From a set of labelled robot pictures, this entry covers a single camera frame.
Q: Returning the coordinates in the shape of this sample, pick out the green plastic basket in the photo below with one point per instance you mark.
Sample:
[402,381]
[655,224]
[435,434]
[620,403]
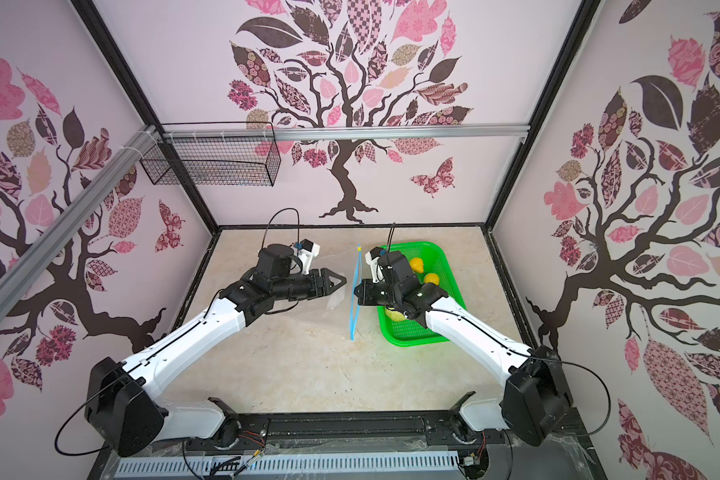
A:
[415,332]

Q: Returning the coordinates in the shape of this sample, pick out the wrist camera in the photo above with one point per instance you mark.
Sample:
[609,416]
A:
[372,259]
[306,252]

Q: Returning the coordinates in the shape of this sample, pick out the clear zip bag blue zipper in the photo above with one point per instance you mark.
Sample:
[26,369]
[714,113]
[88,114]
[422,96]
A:
[343,309]

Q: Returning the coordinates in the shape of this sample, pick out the black wire wall basket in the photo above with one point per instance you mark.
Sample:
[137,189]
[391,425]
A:
[237,153]

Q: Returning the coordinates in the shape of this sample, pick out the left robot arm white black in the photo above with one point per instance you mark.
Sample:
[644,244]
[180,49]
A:
[125,404]

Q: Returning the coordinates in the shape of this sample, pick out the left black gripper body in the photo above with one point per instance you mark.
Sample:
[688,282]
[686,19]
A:
[319,283]

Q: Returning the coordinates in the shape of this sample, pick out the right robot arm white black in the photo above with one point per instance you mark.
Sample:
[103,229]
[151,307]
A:
[532,395]

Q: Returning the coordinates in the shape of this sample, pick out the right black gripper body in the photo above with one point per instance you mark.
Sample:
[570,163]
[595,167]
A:
[371,291]

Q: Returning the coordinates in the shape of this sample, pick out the aluminium frame rail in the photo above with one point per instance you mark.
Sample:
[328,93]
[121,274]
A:
[19,279]
[350,133]

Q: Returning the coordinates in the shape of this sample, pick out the rear aluminium frame rail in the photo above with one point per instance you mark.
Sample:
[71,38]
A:
[350,133]

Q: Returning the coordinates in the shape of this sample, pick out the white slotted cable duct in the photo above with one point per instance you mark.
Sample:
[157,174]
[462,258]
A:
[284,466]

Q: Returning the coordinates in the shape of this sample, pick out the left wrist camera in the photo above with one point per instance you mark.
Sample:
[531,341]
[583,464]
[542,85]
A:
[306,252]

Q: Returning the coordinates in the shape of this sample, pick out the yellow pear toy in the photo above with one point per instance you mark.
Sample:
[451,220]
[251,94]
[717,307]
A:
[417,265]

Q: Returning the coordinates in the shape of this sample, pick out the yellow lemon toy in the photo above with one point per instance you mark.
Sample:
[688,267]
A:
[432,278]

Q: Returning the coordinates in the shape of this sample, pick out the pale yellow fruit toy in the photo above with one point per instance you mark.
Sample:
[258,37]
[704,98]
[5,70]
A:
[394,315]

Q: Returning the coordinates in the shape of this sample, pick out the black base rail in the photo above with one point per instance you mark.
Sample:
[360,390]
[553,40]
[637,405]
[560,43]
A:
[493,454]

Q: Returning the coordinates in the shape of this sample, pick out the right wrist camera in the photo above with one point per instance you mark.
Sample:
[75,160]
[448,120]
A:
[372,259]

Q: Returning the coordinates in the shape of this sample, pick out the left aluminium frame rail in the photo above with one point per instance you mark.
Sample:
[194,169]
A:
[19,279]

